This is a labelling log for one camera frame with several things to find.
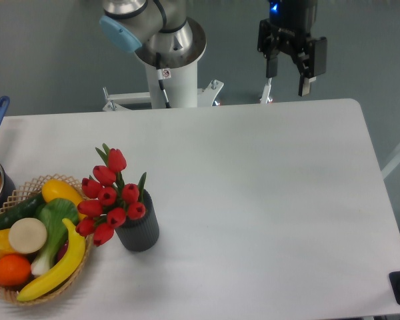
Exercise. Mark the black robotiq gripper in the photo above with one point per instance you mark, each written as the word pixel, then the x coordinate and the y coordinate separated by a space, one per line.
pixel 288 30

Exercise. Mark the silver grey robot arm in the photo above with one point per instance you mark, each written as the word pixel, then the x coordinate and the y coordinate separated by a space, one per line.
pixel 129 24

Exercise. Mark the green bok choy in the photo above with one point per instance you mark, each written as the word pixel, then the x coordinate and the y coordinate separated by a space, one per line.
pixel 56 237

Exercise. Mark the woven wicker basket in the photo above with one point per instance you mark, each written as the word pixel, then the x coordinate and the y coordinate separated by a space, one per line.
pixel 28 190

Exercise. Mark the beige round wooden disc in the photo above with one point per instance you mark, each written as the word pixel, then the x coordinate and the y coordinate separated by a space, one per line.
pixel 27 235

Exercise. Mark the red tulip bouquet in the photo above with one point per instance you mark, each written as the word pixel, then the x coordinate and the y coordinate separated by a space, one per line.
pixel 110 201

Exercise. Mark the green cucumber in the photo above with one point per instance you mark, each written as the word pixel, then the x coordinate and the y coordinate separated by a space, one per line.
pixel 24 209

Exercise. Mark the yellow banana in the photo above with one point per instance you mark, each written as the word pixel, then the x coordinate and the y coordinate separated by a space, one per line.
pixel 59 272

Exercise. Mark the dark grey ribbed vase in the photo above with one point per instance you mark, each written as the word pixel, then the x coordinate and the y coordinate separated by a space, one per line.
pixel 140 235

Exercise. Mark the orange fruit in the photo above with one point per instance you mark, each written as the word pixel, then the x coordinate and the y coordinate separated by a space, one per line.
pixel 14 270

